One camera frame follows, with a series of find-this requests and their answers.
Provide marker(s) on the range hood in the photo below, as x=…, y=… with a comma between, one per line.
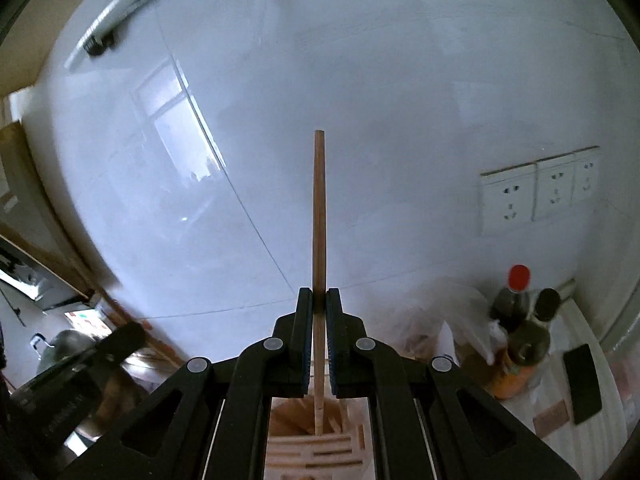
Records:
x=35, y=275

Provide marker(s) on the white wall socket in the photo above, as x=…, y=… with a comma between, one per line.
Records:
x=509, y=199
x=587, y=175
x=555, y=187

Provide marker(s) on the orange packet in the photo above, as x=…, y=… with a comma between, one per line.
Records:
x=515, y=377

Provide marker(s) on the black cap dark bottle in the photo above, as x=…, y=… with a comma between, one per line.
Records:
x=532, y=342

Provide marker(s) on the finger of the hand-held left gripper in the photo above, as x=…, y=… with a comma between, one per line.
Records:
x=122, y=340

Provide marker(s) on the black phone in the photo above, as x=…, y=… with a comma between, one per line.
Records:
x=582, y=385

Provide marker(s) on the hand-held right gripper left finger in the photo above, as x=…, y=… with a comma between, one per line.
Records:
x=306, y=350

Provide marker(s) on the metal pot with lid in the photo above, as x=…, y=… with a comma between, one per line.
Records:
x=62, y=352

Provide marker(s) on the red cap sauce bottle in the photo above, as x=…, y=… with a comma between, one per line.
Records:
x=512, y=305

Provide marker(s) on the clear plastic bag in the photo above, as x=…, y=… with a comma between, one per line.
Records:
x=440, y=315

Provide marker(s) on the long wooden chopstick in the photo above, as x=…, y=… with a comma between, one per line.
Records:
x=319, y=210

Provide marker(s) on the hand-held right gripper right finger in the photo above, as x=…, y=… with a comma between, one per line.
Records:
x=334, y=350

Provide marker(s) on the brown card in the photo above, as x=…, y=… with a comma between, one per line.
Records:
x=552, y=417

